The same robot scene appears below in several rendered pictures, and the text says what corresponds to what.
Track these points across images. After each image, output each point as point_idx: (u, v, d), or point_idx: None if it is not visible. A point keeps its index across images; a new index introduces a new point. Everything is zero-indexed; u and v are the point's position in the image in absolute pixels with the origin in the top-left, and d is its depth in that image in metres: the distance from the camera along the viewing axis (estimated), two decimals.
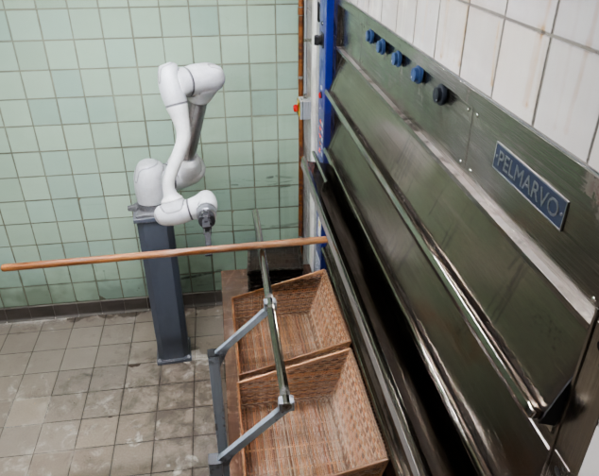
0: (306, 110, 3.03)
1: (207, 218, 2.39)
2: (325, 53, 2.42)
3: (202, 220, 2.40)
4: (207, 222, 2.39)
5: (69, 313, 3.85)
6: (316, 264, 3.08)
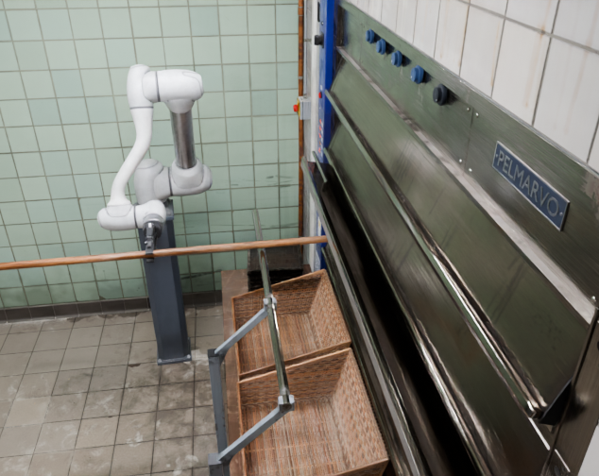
0: (306, 110, 3.03)
1: (150, 244, 2.29)
2: (325, 53, 2.42)
3: (145, 246, 2.30)
4: (150, 247, 2.29)
5: (69, 313, 3.85)
6: (316, 264, 3.08)
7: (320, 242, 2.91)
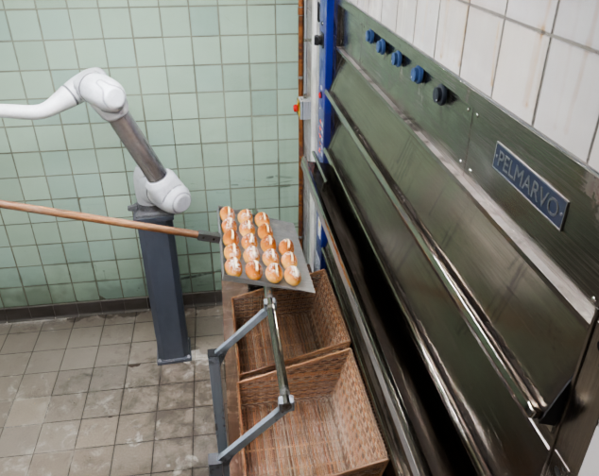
0: (306, 110, 3.03)
1: None
2: (325, 53, 2.42)
3: None
4: None
5: (69, 313, 3.85)
6: (316, 264, 3.08)
7: (320, 242, 2.91)
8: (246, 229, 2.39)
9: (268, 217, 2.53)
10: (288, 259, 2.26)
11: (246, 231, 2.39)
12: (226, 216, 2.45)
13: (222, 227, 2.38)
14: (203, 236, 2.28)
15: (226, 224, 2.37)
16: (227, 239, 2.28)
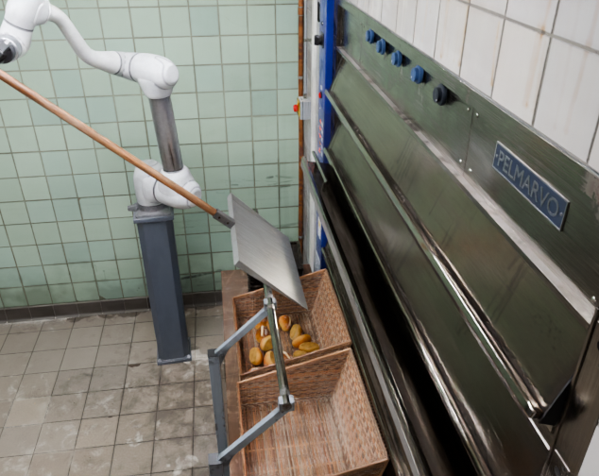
0: (306, 110, 3.03)
1: None
2: (325, 53, 2.42)
3: None
4: None
5: (69, 313, 3.85)
6: (316, 264, 3.08)
7: (320, 242, 2.91)
8: None
9: (264, 319, 2.82)
10: None
11: None
12: (285, 326, 2.78)
13: (269, 334, 2.70)
14: (220, 216, 2.24)
15: None
16: None
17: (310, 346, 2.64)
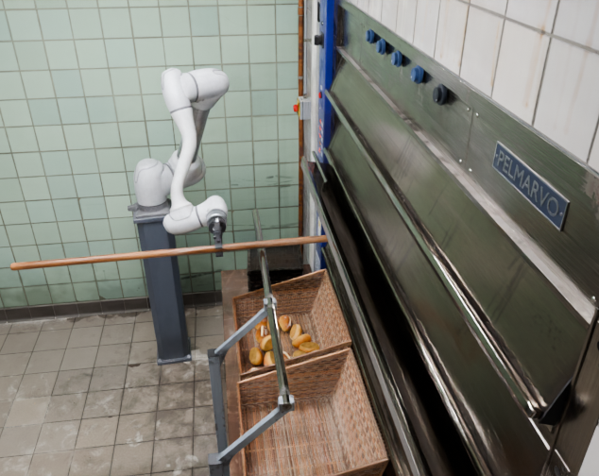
0: (306, 110, 3.03)
1: (219, 238, 2.33)
2: (325, 53, 2.42)
3: (214, 240, 2.34)
4: (219, 242, 2.32)
5: (69, 313, 3.85)
6: (316, 264, 3.08)
7: (320, 242, 2.91)
8: None
9: (264, 319, 2.82)
10: None
11: None
12: (285, 326, 2.78)
13: (269, 334, 2.70)
14: None
15: None
16: None
17: (310, 346, 2.64)
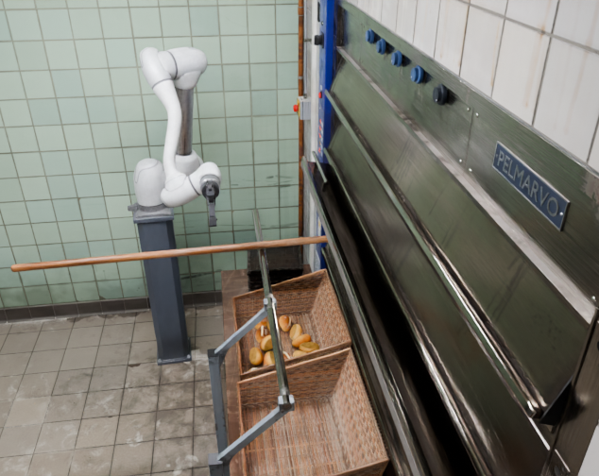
0: (306, 110, 3.03)
1: (211, 186, 2.30)
2: (325, 53, 2.42)
3: (206, 189, 2.31)
4: (212, 191, 2.29)
5: (69, 313, 3.85)
6: (316, 264, 3.08)
7: (320, 242, 2.91)
8: None
9: (264, 319, 2.82)
10: None
11: None
12: (285, 326, 2.78)
13: (269, 334, 2.70)
14: None
15: None
16: None
17: (310, 346, 2.64)
